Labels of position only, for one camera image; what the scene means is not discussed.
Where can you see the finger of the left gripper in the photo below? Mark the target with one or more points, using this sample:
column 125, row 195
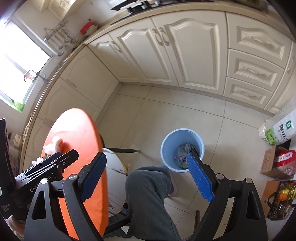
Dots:
column 46, row 169
column 66, row 160

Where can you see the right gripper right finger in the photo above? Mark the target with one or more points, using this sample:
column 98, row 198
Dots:
column 246, row 220

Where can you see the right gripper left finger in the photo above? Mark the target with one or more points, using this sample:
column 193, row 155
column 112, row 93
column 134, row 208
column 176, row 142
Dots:
column 45, row 220

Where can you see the blue trash bucket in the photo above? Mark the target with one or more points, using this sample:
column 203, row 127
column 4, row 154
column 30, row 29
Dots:
column 177, row 145

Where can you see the cream kitchen cabinets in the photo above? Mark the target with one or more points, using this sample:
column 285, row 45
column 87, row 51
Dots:
column 225, row 49

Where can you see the round orange table mat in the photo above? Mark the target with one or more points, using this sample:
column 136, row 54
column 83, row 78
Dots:
column 78, row 131

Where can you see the cardboard box with oil bottle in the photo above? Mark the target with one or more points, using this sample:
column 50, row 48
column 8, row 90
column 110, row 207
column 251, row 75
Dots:
column 278, row 199

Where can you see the white stool seat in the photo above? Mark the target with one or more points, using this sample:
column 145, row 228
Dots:
column 116, row 178

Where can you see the cardboard box with red bag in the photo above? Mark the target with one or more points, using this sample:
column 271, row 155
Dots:
column 278, row 163

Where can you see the chrome sink faucet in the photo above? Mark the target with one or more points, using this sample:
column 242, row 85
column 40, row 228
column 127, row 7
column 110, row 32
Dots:
column 32, row 76

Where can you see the person's grey trouser leg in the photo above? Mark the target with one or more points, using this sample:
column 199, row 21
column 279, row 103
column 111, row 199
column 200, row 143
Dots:
column 146, row 189

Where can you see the white green rice bag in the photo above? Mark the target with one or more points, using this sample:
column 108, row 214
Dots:
column 278, row 130

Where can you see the hanging utensil rack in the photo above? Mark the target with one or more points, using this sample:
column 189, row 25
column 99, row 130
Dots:
column 59, row 39

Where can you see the black gas stove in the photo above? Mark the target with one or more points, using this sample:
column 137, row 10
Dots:
column 134, row 7

